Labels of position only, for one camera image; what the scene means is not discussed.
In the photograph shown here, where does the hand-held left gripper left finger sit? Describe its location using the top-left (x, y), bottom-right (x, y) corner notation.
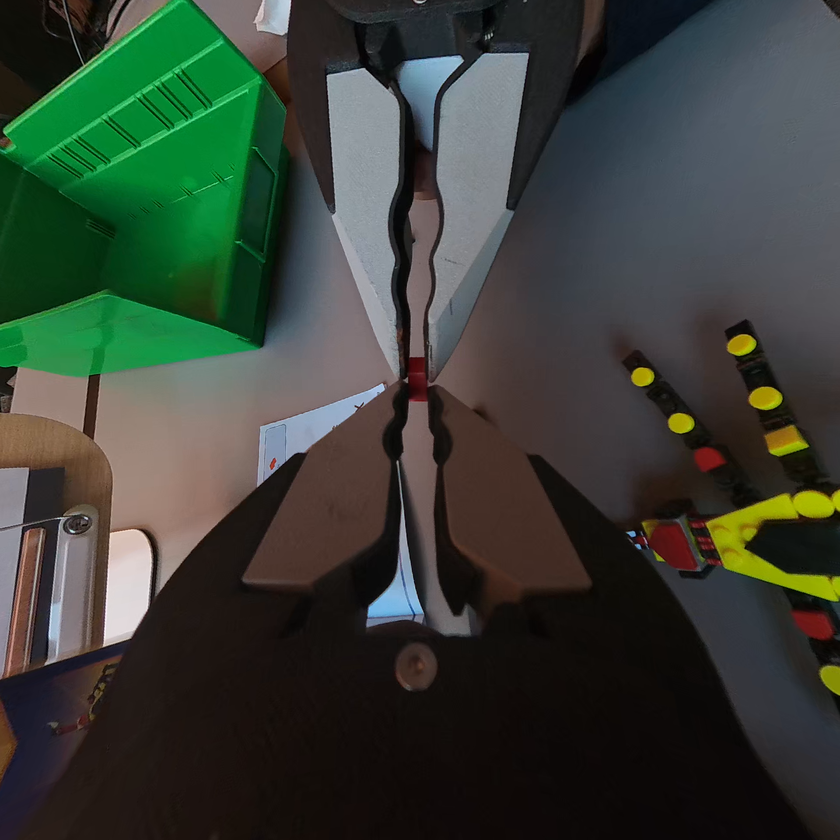
top-left (241, 382), bottom-right (406, 610)

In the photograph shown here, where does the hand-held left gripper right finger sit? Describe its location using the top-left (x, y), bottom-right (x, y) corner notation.
top-left (427, 385), bottom-right (593, 616)

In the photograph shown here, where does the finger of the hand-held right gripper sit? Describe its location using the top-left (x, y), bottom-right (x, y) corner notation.
top-left (423, 51), bottom-right (530, 386)
top-left (326, 64), bottom-right (413, 383)

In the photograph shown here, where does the open lego instruction manual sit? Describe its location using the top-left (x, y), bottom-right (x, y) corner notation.
top-left (259, 383), bottom-right (426, 623)

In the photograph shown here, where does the yellow black lego model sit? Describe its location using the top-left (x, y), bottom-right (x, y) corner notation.
top-left (621, 319), bottom-right (840, 700)

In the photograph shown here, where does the dark blue lego box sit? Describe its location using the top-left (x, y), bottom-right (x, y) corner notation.
top-left (0, 640), bottom-right (130, 840)

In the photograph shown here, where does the green plastic bin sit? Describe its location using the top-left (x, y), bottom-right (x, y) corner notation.
top-left (0, 0), bottom-right (290, 379)

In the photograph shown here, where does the wooden chair seat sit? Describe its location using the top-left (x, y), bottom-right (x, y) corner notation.
top-left (0, 412), bottom-right (114, 681)

